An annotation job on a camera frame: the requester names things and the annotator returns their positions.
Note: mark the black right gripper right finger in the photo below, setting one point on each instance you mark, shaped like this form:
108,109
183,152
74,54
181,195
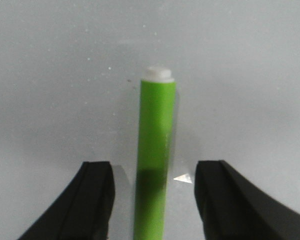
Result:
232,208

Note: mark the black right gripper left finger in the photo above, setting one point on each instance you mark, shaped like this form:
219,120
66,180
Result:
82,211

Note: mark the green highlighter pen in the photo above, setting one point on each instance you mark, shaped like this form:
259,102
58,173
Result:
156,114

